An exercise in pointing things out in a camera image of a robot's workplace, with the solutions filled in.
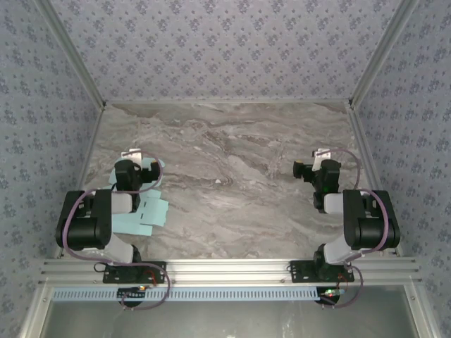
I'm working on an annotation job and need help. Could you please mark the black controller board with lights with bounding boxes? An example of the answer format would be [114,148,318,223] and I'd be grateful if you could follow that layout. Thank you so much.
[117,285,146,303]
[318,287,343,306]

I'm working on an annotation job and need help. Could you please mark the aluminium frame cross rail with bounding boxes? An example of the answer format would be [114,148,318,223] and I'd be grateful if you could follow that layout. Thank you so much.
[40,258,422,284]

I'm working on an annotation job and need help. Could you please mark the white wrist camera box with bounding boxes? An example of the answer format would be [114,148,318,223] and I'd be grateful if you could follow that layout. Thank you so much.
[121,149,142,168]
[311,148,332,170]

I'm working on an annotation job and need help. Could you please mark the light blue paper box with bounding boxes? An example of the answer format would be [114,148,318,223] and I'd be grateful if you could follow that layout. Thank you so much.
[106,158,170,237]

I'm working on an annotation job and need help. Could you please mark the light blue slotted cable duct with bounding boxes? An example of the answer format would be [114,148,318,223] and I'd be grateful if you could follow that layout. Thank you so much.
[52,288,320,303]

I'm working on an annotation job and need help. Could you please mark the grey metal panel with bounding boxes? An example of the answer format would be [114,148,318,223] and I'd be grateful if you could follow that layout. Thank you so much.
[40,284,422,338]

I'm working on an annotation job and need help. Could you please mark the thin aluminium table rail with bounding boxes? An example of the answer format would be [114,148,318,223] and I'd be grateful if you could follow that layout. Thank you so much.
[104,99,352,106]

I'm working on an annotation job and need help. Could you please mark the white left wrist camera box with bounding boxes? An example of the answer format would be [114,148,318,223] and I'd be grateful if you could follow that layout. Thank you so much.
[121,149,142,168]

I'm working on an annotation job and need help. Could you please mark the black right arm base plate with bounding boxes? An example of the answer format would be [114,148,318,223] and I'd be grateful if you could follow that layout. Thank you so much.
[289,259,355,284]

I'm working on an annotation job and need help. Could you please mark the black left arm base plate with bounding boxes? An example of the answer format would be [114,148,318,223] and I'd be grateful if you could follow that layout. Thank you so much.
[102,261,167,284]

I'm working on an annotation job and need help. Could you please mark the aluminium table side rail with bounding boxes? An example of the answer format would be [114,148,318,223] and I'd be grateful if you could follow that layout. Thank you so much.
[346,104,403,257]
[54,105,106,260]

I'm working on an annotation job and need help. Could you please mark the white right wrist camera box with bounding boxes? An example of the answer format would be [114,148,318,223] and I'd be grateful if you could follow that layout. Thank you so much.
[311,148,332,170]

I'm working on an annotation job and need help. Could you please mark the aluminium frame leg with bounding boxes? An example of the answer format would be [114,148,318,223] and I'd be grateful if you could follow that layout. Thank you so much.
[19,283,54,338]
[403,283,441,338]

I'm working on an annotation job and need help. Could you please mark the aluminium frame corner post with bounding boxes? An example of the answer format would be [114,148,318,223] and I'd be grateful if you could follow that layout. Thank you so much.
[35,0,107,108]
[347,0,422,107]

